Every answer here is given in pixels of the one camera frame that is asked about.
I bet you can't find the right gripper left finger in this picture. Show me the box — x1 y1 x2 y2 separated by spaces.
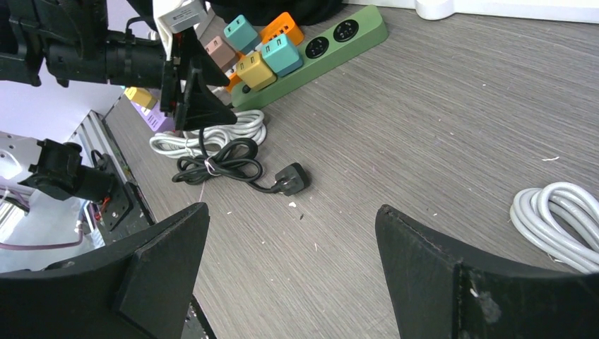
1 203 210 338

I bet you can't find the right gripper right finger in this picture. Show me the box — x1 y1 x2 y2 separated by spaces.
375 205 598 338

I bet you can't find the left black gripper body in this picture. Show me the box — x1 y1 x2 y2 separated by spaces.
160 28 197 131

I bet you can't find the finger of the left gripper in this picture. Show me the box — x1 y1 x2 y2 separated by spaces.
179 70 237 131
186 28 230 88

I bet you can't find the yellow plug adapter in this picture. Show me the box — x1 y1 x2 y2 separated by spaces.
236 52 277 91

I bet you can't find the teal plug adapter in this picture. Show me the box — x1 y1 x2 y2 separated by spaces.
261 33 304 78

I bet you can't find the white strip cable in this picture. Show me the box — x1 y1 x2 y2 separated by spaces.
509 181 599 275

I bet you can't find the green power strip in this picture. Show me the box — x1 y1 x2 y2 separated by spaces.
231 5 389 110

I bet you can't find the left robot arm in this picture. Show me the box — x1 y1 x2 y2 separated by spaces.
1 1 237 131

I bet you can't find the brown plug adapter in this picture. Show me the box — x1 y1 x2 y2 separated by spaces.
204 35 239 72

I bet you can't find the yellow adapter on purple strip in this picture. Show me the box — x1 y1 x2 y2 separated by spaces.
124 87 158 109

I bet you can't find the purple power strip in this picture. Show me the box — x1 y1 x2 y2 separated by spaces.
131 102 175 133

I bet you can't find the teal adapter on orange strip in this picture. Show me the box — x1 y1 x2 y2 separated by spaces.
223 14 261 54

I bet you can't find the orange power strip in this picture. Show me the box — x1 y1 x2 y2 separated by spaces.
225 12 304 93

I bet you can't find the black t-shirt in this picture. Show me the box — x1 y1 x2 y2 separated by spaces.
208 0 345 26

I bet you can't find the white clothes rack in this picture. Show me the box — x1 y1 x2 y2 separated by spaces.
346 0 598 24

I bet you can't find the grey coiled cable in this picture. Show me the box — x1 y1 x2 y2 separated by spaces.
149 109 268 160

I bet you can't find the black power cable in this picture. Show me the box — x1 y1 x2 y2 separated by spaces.
172 129 312 197

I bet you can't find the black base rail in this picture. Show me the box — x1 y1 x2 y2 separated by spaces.
18 109 218 339

